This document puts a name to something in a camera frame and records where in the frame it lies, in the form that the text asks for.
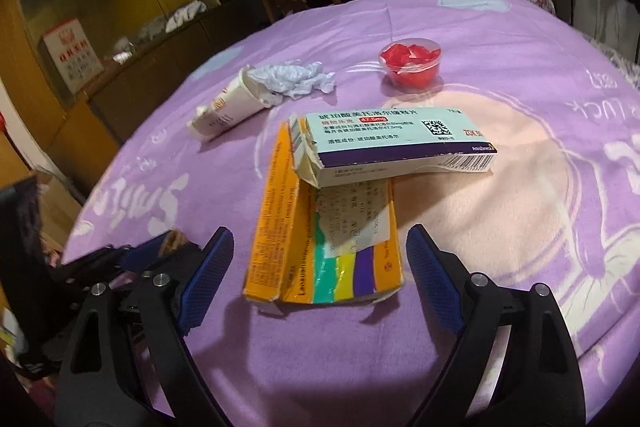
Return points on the red white box in cabinet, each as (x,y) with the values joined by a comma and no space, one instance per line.
(70,58)

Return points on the clear cup red contents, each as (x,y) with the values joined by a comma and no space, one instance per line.
(411,63)

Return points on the purple bed blanket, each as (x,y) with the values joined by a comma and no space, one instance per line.
(556,215)

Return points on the grey tissue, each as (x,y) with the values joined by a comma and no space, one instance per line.
(293,79)

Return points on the white paper cup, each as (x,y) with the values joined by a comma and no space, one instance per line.
(243,98)

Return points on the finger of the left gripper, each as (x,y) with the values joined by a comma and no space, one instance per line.
(140,258)

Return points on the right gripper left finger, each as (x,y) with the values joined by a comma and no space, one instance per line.
(174,301)

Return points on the orange medicine box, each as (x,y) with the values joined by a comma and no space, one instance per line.
(321,246)

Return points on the teal white medicine box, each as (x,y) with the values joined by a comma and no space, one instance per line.
(337,148)

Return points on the wooden glass cabinet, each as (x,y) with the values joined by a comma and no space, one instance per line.
(147,47)

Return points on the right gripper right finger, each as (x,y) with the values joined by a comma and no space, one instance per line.
(472,307)

